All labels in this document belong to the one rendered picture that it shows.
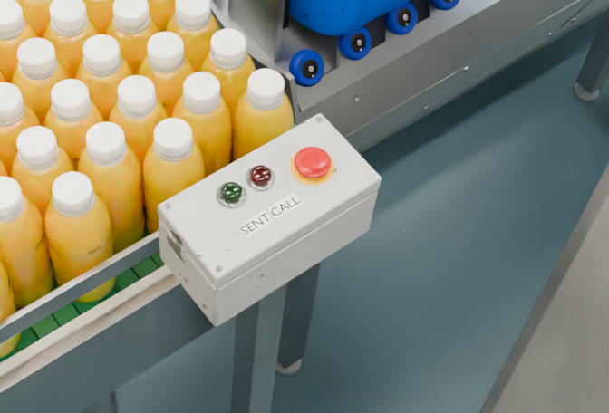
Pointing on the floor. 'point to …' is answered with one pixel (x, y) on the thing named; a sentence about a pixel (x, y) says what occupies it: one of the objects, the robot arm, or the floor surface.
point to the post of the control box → (256, 353)
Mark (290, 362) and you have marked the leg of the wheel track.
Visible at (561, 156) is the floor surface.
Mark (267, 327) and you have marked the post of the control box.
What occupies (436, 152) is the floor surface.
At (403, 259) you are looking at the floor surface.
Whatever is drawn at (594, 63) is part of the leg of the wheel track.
